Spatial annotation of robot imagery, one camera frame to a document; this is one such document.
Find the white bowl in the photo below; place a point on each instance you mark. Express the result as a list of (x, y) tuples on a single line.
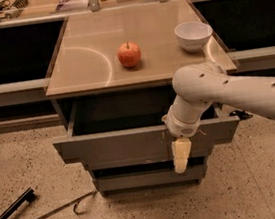
[(192, 36)]

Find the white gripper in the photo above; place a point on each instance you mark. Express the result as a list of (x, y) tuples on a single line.
[(181, 128)]

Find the metal rod with hook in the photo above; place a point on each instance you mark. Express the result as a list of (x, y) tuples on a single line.
[(73, 203)]

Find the grey middle drawer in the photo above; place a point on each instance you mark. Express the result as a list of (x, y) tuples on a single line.
[(167, 156)]

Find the grey bottom drawer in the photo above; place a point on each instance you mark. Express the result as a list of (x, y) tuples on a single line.
[(131, 181)]

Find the black cable clump on floor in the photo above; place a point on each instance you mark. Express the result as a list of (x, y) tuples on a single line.
[(241, 114)]

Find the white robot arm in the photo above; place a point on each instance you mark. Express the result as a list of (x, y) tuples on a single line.
[(199, 86)]

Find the red apple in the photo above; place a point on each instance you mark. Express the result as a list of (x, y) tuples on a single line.
[(129, 54)]

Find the grey drawer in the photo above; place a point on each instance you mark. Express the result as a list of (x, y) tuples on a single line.
[(116, 126), (131, 181), (167, 156)]

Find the grey top drawer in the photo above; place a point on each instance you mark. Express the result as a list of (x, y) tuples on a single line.
[(116, 126)]

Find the grey drawer cabinet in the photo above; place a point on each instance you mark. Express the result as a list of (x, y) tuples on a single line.
[(110, 83)]

